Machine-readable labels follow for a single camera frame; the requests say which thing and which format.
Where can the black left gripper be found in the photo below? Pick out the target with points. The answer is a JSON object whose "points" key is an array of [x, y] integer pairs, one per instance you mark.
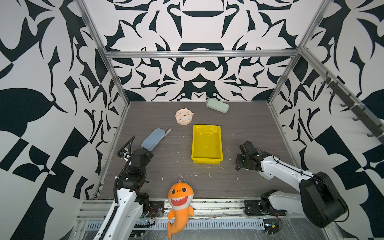
{"points": [[148, 155]]}

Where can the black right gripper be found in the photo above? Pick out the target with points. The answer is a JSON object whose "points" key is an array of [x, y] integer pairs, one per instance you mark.
{"points": [[238, 161]]}

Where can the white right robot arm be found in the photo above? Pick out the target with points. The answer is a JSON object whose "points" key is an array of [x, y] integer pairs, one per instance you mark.
{"points": [[317, 197]]}

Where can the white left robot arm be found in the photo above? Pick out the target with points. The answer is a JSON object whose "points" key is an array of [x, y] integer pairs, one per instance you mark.
{"points": [[129, 204]]}

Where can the yellow plastic bin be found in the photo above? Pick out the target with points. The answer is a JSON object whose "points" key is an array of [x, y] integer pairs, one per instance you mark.
{"points": [[207, 145]]}

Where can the blue zipper case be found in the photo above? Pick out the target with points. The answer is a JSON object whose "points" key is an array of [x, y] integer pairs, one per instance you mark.
{"points": [[154, 138]]}

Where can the orange shark plush toy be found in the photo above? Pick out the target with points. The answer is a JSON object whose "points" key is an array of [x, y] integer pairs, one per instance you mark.
{"points": [[180, 197]]}

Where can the mint green zipper case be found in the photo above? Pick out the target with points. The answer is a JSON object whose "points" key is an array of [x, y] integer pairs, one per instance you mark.
{"points": [[217, 105]]}

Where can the pink round alarm clock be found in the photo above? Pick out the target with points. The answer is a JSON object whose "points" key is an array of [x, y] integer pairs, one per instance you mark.
{"points": [[184, 117]]}

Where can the aluminium front rail base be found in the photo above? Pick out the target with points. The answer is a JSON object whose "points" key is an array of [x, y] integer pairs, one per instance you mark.
{"points": [[209, 215]]}

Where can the black wall hook rack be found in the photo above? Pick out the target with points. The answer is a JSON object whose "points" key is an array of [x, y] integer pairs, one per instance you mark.
{"points": [[351, 102]]}

